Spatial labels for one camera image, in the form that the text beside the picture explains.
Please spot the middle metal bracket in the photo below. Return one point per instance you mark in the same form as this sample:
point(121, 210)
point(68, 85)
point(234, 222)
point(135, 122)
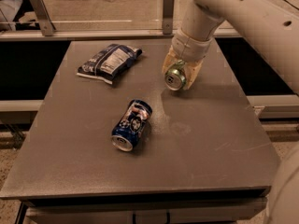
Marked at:
point(168, 13)

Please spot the metal bracket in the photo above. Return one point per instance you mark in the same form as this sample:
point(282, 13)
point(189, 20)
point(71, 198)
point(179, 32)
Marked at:
point(168, 13)
point(43, 18)

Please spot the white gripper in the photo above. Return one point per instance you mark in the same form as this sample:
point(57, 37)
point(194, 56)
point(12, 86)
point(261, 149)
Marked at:
point(191, 48)

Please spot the clear glass panel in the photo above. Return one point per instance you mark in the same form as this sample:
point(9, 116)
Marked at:
point(82, 15)

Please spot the blue chip bag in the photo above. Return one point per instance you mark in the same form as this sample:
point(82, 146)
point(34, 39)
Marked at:
point(109, 62)

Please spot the green soda can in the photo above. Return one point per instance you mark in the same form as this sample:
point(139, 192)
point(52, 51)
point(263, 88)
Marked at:
point(175, 78)

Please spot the metal rail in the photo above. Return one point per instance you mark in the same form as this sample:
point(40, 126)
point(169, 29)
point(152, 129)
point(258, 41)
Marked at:
point(36, 35)

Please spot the left metal bracket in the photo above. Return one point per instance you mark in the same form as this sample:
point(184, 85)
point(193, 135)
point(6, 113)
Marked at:
point(43, 18)

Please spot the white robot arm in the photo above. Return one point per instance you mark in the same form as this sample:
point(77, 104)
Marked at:
point(274, 33)

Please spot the blue soda can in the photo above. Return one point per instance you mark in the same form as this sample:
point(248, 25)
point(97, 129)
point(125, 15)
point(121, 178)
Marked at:
point(127, 133)

